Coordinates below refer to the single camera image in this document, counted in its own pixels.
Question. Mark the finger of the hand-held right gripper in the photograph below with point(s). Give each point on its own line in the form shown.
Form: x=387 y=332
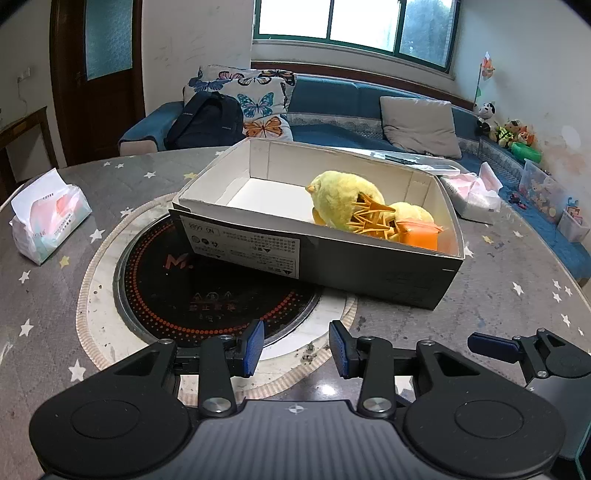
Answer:
x=491 y=347

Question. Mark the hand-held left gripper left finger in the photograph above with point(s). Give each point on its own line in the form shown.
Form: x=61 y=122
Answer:
x=251 y=350

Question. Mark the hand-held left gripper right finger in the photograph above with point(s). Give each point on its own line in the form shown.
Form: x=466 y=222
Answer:
x=339 y=350

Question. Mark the cardboard shoe box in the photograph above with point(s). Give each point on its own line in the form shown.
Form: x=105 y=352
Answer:
x=258 y=249

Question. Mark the yellow plush chick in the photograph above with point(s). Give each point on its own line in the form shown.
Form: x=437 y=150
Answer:
x=413 y=213
x=341 y=198

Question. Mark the grey star print tablecloth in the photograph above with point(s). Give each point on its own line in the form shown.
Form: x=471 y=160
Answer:
x=498 y=281

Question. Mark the small toy cars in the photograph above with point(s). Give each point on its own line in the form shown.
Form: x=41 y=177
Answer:
x=517 y=201

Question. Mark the small clear storage box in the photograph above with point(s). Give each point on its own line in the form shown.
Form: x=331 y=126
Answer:
x=572 y=221

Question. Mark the pink tissue pack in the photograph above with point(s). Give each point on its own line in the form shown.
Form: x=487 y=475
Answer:
x=475 y=196
x=48 y=217

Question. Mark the round induction hotplate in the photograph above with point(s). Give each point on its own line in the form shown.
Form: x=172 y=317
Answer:
x=99 y=295

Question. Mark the clear plastic toy bin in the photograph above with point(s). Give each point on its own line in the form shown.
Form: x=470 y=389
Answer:
x=540 y=191

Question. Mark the white remote control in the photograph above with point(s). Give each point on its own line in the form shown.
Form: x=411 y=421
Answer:
x=441 y=167

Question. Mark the green toy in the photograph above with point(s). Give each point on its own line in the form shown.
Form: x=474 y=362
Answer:
x=526 y=151

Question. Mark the black remote control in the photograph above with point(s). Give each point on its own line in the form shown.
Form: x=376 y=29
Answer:
x=399 y=159

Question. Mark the group of small plush toys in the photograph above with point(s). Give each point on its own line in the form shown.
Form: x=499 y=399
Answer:
x=515 y=131

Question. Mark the panda plush toy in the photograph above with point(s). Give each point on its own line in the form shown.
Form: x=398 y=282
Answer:
x=485 y=117

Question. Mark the black backpack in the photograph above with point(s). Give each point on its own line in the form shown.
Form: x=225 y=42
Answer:
x=207 y=122

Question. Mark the grey pillow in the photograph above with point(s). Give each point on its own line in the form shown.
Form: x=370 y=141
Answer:
x=418 y=124

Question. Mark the butterfly print pillow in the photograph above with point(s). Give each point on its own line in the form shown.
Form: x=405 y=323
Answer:
x=258 y=101

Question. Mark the blue sofa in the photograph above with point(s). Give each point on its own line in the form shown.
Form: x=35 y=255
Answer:
x=332 y=99

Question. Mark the small flag toy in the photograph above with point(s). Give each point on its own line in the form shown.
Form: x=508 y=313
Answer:
x=485 y=67

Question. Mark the wooden door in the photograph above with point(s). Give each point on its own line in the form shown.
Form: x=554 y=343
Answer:
x=99 y=69

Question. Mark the window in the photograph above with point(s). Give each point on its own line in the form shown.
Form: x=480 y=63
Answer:
x=351 y=23

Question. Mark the wall socket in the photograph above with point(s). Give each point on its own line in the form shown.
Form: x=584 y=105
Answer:
x=24 y=74

